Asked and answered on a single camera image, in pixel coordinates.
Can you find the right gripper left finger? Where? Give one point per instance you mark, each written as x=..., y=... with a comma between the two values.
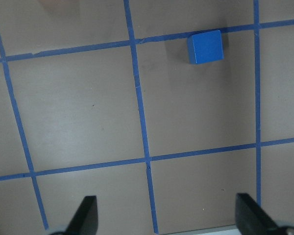
x=85, y=219

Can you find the blue wooden block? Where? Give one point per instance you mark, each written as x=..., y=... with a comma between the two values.
x=205, y=47

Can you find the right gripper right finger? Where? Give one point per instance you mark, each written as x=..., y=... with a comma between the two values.
x=250, y=218

